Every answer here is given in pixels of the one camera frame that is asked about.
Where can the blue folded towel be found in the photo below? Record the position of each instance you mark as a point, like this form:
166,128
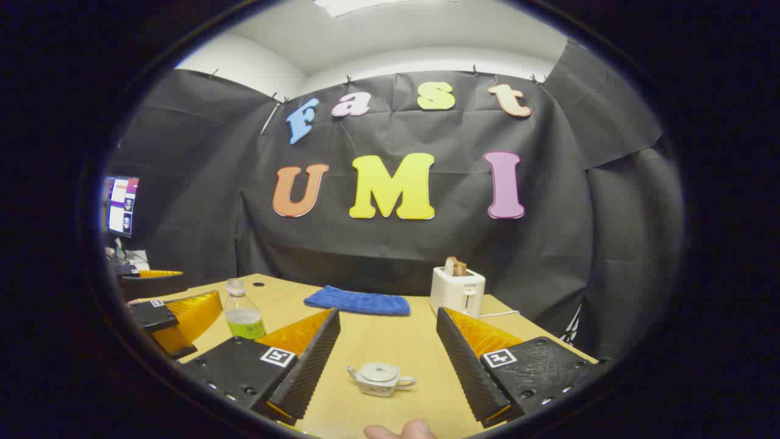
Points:
359,302

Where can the computer monitor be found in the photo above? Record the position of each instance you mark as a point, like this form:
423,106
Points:
122,204

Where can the white side table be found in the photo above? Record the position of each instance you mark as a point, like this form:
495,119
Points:
137,259

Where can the clear water bottle green label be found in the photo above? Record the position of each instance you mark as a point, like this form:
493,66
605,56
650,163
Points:
244,320

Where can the white ceramic teacup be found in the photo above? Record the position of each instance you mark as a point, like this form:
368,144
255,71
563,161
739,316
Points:
381,389

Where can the toasted bread slice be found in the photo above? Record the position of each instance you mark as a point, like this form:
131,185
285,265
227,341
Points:
454,266

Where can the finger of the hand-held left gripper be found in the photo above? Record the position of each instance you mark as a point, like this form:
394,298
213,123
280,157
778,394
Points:
155,317
152,285

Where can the white toaster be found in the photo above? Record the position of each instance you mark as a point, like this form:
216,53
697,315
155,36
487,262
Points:
456,296

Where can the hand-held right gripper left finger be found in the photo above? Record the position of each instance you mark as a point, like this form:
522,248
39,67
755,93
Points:
308,372

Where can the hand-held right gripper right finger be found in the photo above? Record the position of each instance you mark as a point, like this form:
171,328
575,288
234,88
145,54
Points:
466,372

